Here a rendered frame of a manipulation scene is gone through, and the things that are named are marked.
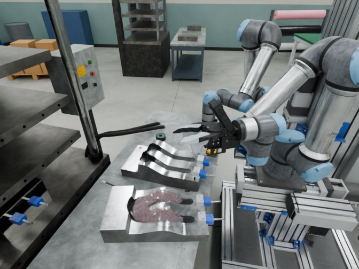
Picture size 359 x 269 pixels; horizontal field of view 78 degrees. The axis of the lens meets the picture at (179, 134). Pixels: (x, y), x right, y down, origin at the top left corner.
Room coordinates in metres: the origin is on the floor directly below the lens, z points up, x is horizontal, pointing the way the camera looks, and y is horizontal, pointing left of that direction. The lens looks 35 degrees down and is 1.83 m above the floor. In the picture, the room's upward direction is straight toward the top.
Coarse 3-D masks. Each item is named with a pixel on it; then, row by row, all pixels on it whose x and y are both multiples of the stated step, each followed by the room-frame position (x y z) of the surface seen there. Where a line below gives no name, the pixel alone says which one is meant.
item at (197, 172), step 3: (195, 168) 0.96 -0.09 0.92; (198, 168) 0.96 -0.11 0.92; (195, 171) 0.93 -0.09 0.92; (198, 171) 0.93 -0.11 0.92; (201, 171) 0.94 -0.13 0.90; (204, 171) 0.94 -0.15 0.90; (195, 174) 0.93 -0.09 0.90; (198, 174) 0.92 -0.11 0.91; (201, 174) 0.92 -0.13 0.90; (204, 174) 0.92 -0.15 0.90; (207, 174) 0.93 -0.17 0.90; (201, 177) 0.92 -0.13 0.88; (204, 177) 0.91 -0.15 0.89
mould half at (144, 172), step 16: (160, 144) 1.18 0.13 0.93; (128, 160) 1.09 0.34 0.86; (144, 160) 1.01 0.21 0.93; (160, 160) 1.04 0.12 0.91; (176, 160) 1.07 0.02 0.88; (128, 176) 1.00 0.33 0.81; (144, 176) 0.97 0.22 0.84; (160, 176) 0.94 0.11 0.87; (176, 176) 0.92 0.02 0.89; (192, 176) 0.92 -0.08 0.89
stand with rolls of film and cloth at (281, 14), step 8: (272, 16) 6.11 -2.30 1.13; (280, 16) 6.06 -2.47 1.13; (288, 16) 6.08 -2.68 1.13; (296, 16) 6.10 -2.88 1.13; (304, 16) 6.12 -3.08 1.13; (312, 16) 6.14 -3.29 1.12; (320, 16) 6.16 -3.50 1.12; (288, 32) 6.05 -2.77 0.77; (296, 32) 6.08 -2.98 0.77; (304, 32) 6.10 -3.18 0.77; (312, 32) 6.12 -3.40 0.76; (320, 32) 6.14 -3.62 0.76; (280, 48) 6.09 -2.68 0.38; (288, 48) 6.11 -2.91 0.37; (296, 48) 6.14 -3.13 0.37; (304, 48) 6.16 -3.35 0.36
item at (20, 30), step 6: (6, 24) 6.69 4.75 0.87; (12, 24) 6.69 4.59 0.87; (18, 24) 6.69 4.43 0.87; (24, 24) 6.62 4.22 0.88; (6, 30) 6.51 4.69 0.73; (12, 30) 6.43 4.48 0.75; (18, 30) 6.47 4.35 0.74; (24, 30) 6.57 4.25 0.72; (30, 30) 6.82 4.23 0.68; (12, 36) 6.43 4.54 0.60; (18, 36) 6.45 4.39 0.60; (24, 36) 6.52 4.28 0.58; (30, 36) 6.69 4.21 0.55
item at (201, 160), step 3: (198, 156) 1.07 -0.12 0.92; (201, 156) 1.07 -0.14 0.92; (198, 159) 1.04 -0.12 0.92; (201, 159) 1.04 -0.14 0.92; (204, 159) 1.05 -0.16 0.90; (207, 159) 1.05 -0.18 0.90; (198, 162) 1.03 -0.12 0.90; (201, 162) 1.03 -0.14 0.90; (204, 162) 1.03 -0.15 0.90; (207, 162) 1.02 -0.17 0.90; (210, 162) 1.03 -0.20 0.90; (204, 165) 1.02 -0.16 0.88; (207, 165) 1.02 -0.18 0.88
